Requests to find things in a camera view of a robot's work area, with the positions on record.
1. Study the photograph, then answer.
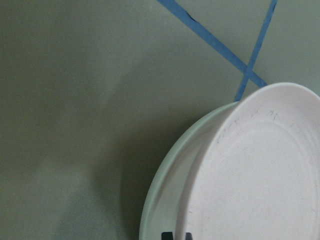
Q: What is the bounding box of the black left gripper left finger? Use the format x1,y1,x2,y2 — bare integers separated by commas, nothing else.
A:
161,231,174,240

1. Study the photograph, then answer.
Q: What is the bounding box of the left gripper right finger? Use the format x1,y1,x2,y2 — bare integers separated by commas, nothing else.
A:
185,232,193,240

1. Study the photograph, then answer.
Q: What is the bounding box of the pink plate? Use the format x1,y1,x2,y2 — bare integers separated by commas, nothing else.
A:
174,83,320,240

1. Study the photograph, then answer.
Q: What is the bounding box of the beige plate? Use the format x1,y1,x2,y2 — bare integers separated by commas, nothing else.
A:
138,102,237,240

